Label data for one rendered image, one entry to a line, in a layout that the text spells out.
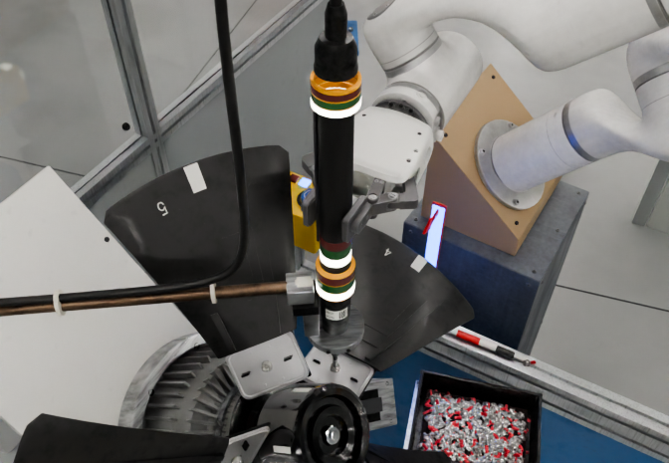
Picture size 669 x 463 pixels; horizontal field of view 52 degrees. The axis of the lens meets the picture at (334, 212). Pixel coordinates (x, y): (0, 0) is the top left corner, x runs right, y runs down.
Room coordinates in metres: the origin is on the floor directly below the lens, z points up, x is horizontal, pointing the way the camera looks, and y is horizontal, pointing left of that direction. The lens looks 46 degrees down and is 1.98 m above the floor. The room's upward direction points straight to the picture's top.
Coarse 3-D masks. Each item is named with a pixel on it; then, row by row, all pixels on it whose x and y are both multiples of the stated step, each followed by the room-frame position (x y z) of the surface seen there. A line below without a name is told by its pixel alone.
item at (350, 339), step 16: (304, 272) 0.49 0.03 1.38; (288, 288) 0.47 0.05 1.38; (304, 288) 0.47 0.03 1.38; (288, 304) 0.46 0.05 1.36; (304, 304) 0.47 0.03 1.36; (304, 320) 0.47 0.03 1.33; (320, 320) 0.49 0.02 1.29; (352, 320) 0.49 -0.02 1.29; (320, 336) 0.47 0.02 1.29; (336, 336) 0.47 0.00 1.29; (352, 336) 0.47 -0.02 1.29; (336, 352) 0.45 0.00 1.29
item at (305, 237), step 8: (304, 176) 0.98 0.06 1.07; (296, 184) 0.96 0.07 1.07; (312, 184) 0.96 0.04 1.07; (296, 192) 0.94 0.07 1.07; (296, 200) 0.92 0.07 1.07; (296, 208) 0.90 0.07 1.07; (296, 216) 0.88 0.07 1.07; (296, 224) 0.88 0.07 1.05; (296, 232) 0.88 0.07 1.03; (304, 232) 0.87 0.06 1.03; (312, 232) 0.86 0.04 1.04; (296, 240) 0.88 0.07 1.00; (304, 240) 0.87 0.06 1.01; (312, 240) 0.86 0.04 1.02; (304, 248) 0.87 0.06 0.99; (312, 248) 0.86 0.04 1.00
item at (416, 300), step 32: (352, 256) 0.68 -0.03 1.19; (416, 256) 0.70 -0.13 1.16; (384, 288) 0.63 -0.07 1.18; (416, 288) 0.64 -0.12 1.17; (448, 288) 0.66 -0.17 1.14; (384, 320) 0.57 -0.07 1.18; (416, 320) 0.58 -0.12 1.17; (448, 320) 0.60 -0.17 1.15; (352, 352) 0.51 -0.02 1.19; (384, 352) 0.52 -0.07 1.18
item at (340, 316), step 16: (336, 16) 0.48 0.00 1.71; (336, 32) 0.48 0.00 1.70; (320, 48) 0.48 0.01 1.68; (336, 48) 0.47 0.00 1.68; (352, 48) 0.48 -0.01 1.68; (320, 64) 0.47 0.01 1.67; (336, 64) 0.47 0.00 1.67; (352, 64) 0.47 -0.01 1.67; (336, 80) 0.47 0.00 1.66; (336, 304) 0.47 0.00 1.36; (336, 320) 0.47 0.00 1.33
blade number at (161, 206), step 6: (162, 198) 0.57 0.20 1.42; (150, 204) 0.56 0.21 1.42; (156, 204) 0.56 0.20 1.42; (162, 204) 0.56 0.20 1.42; (168, 204) 0.56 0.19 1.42; (156, 210) 0.56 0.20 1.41; (162, 210) 0.56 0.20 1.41; (168, 210) 0.56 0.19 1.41; (162, 216) 0.56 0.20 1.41; (168, 216) 0.56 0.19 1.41
